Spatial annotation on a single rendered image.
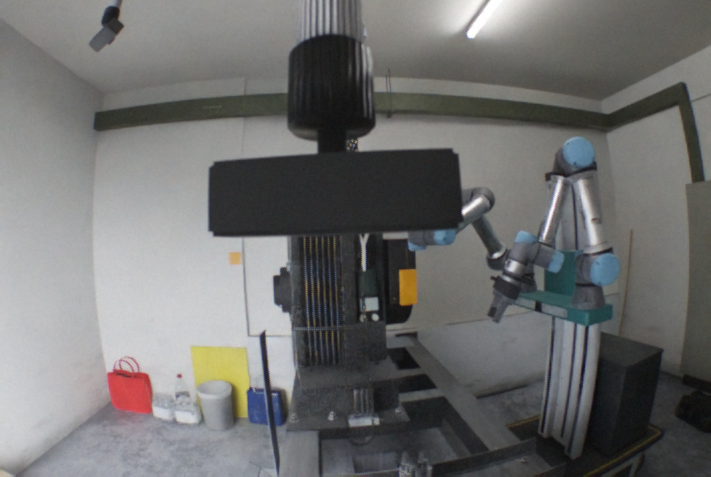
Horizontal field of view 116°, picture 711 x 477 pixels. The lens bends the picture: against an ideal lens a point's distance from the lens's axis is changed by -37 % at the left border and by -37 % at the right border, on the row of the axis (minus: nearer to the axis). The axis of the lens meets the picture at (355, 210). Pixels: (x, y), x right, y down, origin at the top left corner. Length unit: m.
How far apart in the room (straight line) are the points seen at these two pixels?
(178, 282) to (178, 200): 0.67
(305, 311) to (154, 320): 1.82
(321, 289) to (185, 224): 1.62
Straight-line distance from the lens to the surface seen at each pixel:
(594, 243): 1.32
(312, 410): 1.71
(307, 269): 1.60
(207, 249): 2.88
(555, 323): 1.91
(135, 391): 3.32
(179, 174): 3.02
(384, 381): 1.51
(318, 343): 1.67
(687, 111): 3.55
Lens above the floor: 1.51
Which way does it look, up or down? 4 degrees up
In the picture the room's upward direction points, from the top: 2 degrees counter-clockwise
